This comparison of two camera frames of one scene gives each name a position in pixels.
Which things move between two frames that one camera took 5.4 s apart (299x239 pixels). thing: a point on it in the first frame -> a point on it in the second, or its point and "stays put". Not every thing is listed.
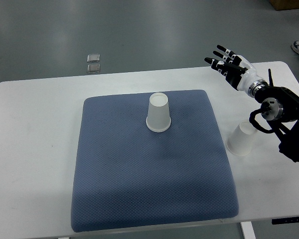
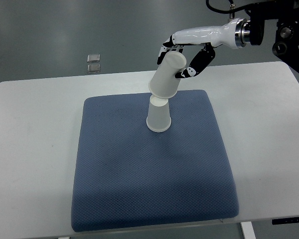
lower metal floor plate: (93, 68) stays put
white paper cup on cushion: (158, 118) stays put
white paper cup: (239, 142) -> (163, 84)
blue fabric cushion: (144, 160) stays put
